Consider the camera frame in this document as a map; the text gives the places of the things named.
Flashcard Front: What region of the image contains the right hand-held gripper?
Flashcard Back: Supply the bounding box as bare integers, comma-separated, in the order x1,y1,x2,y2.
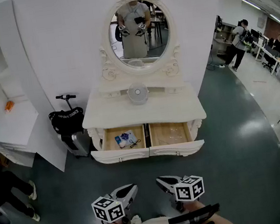
155,170,207,215

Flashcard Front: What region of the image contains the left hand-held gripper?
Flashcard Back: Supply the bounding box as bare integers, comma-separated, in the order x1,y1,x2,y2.
89,183,144,224

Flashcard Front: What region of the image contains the white wooden large drawer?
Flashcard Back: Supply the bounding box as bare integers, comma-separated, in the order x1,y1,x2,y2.
88,123,152,167
145,115,206,161

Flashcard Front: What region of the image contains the person's right forearm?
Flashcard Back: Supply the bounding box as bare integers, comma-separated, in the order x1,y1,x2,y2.
183,195,240,224

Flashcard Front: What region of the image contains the white dressing table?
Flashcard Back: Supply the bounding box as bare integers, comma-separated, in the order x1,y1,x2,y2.
64,0,212,171

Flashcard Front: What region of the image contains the blue card packet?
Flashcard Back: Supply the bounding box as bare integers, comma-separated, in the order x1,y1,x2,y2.
114,129,138,149

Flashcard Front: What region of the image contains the silver suitcase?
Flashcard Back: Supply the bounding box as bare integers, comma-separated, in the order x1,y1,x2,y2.
57,128,94,161

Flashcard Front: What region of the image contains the black printed bag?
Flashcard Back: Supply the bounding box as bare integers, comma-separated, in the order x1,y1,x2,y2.
48,106,87,137

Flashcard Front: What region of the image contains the white round desk fan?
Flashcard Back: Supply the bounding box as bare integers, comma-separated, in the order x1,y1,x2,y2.
126,81,150,107

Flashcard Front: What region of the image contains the white low cabinet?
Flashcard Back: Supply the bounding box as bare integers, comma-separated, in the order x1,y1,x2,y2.
0,98,47,173

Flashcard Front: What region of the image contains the orange packet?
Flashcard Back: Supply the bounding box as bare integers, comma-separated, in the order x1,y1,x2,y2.
3,100,16,113

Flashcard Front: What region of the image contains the wooden shelf cabinet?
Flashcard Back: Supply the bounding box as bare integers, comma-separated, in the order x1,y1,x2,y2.
210,22,241,57

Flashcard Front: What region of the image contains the oval white framed mirror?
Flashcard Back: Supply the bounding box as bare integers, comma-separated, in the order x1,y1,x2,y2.
91,0,185,86

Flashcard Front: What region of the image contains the row of white office desks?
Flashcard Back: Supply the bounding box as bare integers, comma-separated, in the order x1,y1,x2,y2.
248,24,280,93

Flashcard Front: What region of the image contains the white cubby shelf unit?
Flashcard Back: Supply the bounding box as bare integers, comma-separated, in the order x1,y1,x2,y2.
0,0,71,181

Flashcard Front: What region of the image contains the ceiling strip light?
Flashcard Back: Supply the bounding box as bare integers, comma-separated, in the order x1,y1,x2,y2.
265,11,280,26
241,0,262,13

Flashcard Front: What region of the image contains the white strap sandal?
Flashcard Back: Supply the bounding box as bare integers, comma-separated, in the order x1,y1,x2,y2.
130,213,142,224

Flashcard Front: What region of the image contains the black looped cord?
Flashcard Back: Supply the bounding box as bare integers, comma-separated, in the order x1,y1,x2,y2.
128,138,142,149

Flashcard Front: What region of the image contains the black scooter handlebar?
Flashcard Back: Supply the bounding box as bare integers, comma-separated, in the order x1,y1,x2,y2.
55,93,78,112

